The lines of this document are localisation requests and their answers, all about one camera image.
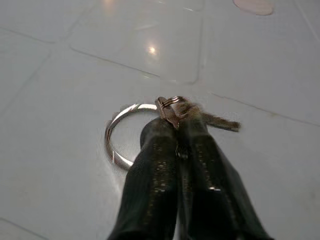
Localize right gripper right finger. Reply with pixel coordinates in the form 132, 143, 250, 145
175, 109, 274, 240

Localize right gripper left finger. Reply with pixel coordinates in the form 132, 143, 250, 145
107, 117, 182, 240

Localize silver keys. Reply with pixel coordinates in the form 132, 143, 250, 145
104, 95, 242, 171

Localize round white table cap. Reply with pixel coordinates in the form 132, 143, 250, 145
232, 0, 275, 16

